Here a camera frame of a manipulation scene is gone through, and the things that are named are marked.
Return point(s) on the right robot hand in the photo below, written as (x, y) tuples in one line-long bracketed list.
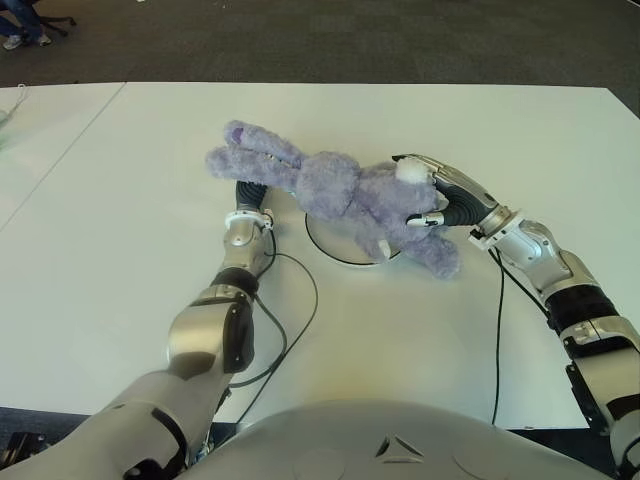
[(465, 200)]

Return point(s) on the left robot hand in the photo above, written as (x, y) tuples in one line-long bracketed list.
[(249, 197)]

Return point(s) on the purple plush bunny doll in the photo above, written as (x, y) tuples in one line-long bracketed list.
[(350, 195)]

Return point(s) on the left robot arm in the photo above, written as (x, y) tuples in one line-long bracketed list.
[(205, 330)]

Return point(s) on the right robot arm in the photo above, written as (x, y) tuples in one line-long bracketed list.
[(575, 305)]

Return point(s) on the white plate black rim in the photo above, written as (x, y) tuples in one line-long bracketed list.
[(335, 242)]

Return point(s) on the silver robot torso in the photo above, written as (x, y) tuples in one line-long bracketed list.
[(390, 450)]

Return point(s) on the black office chair base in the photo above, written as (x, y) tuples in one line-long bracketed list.
[(57, 20)]

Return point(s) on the person legs with sneakers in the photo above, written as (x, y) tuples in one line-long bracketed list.
[(22, 22)]

